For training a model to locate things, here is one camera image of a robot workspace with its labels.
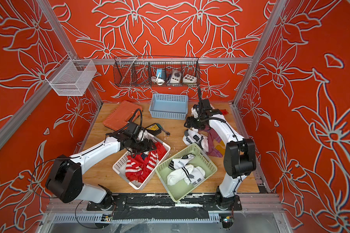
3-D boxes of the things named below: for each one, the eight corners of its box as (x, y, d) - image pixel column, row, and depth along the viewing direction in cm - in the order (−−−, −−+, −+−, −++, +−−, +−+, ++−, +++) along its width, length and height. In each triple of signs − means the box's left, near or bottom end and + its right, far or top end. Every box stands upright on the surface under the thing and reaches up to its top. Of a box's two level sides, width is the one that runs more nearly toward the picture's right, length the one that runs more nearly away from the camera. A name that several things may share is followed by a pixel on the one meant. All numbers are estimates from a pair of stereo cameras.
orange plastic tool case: (103, 125, 108) (100, 120, 103) (126, 104, 122) (124, 99, 117) (119, 134, 102) (116, 129, 98) (141, 111, 116) (139, 106, 112)
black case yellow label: (153, 137, 101) (152, 135, 98) (147, 130, 105) (146, 127, 102) (161, 131, 104) (161, 129, 101) (155, 125, 108) (155, 122, 105)
